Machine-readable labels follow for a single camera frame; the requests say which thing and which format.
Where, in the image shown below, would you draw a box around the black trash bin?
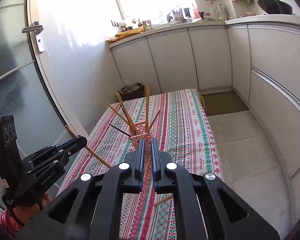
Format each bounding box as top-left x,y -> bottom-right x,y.
118,83 -> 145,101

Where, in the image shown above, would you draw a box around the white kitchen cabinets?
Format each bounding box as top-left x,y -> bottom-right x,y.
109,15 -> 300,205

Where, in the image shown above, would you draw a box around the black frying pan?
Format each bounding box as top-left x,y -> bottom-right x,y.
257,0 -> 293,15

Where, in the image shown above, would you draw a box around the black chopstick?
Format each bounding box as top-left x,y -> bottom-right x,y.
109,124 -> 131,138

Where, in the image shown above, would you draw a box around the brown floor mat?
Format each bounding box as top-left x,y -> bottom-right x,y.
201,91 -> 249,116

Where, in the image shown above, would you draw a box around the patterned tablecloth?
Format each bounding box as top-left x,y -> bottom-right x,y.
60,89 -> 222,239

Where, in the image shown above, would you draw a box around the pink perforated basket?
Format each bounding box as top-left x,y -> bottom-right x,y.
129,121 -> 152,155

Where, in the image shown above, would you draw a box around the white electric kettle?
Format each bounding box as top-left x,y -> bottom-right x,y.
216,4 -> 228,21

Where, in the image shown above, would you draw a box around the person left hand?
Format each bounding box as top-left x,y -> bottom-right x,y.
13,192 -> 51,225

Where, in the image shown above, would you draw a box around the glass door with handle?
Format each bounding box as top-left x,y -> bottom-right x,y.
0,0 -> 91,210

